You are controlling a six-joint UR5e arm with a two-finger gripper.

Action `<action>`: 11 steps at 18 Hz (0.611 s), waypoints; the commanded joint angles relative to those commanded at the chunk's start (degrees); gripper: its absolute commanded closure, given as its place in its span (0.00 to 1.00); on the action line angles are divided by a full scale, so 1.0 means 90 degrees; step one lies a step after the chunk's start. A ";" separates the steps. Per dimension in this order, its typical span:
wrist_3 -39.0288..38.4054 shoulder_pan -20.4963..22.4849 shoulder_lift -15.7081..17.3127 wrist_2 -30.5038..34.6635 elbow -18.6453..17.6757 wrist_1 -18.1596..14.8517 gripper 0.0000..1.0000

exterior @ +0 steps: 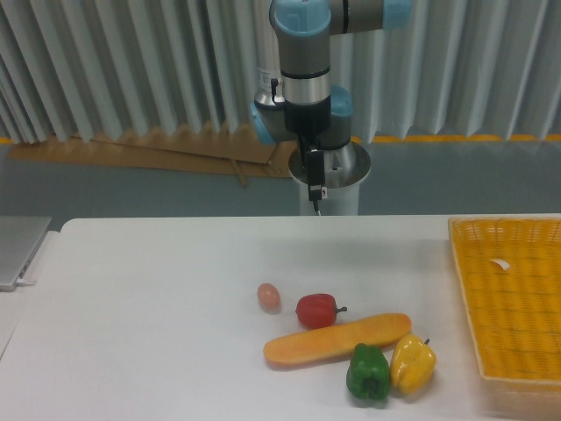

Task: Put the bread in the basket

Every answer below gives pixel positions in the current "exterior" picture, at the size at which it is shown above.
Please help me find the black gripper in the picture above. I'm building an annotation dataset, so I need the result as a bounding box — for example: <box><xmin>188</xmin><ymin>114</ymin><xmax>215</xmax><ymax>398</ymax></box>
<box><xmin>284</xmin><ymin>97</ymin><xmax>331</xmax><ymax>201</ymax></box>

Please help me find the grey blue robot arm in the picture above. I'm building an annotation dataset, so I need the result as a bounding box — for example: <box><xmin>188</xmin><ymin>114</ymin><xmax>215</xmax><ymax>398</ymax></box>
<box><xmin>252</xmin><ymin>1</ymin><xmax>413</xmax><ymax>206</ymax></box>

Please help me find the long orange bread loaf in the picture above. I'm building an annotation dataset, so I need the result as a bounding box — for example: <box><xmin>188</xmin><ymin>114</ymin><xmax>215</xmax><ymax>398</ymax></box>
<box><xmin>263</xmin><ymin>313</ymin><xmax>412</xmax><ymax>368</ymax></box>

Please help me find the white label in basket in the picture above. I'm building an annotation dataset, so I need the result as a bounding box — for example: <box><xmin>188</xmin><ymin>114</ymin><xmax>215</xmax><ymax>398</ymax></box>
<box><xmin>490</xmin><ymin>259</ymin><xmax>510</xmax><ymax>271</ymax></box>

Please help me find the yellow woven basket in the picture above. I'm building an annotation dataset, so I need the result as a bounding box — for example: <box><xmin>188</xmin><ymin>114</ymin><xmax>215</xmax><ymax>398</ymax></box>
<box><xmin>448</xmin><ymin>217</ymin><xmax>560</xmax><ymax>389</ymax></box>

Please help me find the brown cardboard sheet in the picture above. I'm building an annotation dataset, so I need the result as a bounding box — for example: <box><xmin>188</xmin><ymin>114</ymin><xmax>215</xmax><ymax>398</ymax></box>
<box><xmin>8</xmin><ymin>125</ymin><xmax>295</xmax><ymax>185</ymax></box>

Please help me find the brown egg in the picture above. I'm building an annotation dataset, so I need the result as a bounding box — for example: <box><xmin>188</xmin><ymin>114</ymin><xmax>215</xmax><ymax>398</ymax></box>
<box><xmin>257</xmin><ymin>283</ymin><xmax>281</xmax><ymax>311</ymax></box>

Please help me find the red bell pepper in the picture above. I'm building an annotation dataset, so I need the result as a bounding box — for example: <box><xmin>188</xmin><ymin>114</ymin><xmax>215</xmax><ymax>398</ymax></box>
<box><xmin>295</xmin><ymin>293</ymin><xmax>347</xmax><ymax>329</ymax></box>

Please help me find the green bell pepper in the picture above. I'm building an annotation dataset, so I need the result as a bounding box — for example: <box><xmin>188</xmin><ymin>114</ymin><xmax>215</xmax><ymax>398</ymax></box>
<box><xmin>345</xmin><ymin>343</ymin><xmax>390</xmax><ymax>401</ymax></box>

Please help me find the yellow bell pepper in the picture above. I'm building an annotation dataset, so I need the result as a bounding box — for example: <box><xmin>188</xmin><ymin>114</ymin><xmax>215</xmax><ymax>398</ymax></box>
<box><xmin>390</xmin><ymin>334</ymin><xmax>437</xmax><ymax>395</ymax></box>

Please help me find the grey pleated curtain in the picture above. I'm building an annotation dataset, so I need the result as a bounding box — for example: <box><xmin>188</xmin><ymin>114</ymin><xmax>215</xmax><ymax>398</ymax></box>
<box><xmin>1</xmin><ymin>1</ymin><xmax>560</xmax><ymax>143</ymax></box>

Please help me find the silver laptop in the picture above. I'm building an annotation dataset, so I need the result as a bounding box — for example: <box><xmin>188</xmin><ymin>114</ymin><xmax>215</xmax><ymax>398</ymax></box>
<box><xmin>1</xmin><ymin>216</ymin><xmax>52</xmax><ymax>292</ymax></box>

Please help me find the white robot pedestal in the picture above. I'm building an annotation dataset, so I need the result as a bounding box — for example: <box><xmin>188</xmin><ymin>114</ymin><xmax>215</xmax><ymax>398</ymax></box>
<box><xmin>288</xmin><ymin>141</ymin><xmax>371</xmax><ymax>216</ymax></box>

